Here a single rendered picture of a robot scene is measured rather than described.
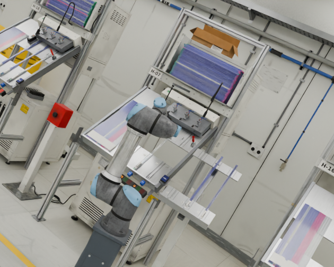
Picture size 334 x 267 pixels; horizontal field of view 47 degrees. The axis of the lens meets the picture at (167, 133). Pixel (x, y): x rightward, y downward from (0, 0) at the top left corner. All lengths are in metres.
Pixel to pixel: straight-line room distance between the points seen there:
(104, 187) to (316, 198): 1.39
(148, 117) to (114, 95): 3.13
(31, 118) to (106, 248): 1.80
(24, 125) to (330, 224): 2.53
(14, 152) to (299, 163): 2.77
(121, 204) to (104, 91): 3.26
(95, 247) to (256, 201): 2.55
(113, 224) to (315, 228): 1.23
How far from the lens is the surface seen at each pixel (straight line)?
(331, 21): 4.46
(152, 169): 2.59
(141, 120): 1.92
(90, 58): 3.74
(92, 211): 3.14
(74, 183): 3.13
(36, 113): 3.57
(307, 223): 2.56
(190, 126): 2.79
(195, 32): 3.41
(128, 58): 5.03
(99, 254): 2.08
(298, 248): 2.45
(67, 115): 3.11
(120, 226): 2.02
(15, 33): 3.85
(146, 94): 3.10
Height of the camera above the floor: 1.39
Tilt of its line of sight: 8 degrees down
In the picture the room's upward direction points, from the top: 28 degrees clockwise
